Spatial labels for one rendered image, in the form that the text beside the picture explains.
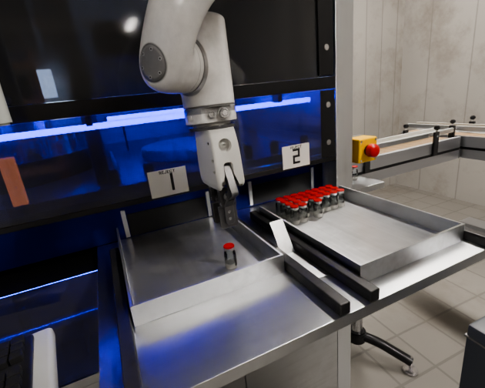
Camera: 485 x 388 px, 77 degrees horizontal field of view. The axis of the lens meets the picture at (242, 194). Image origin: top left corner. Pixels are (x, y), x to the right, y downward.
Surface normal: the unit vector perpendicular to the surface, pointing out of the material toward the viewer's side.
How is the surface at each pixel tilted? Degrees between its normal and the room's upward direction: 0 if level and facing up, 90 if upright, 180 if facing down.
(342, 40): 90
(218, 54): 86
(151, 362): 0
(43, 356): 0
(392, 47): 90
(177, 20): 93
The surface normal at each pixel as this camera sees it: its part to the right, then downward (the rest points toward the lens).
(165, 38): -0.24, 0.39
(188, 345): -0.10, -0.95
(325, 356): 0.42, 0.24
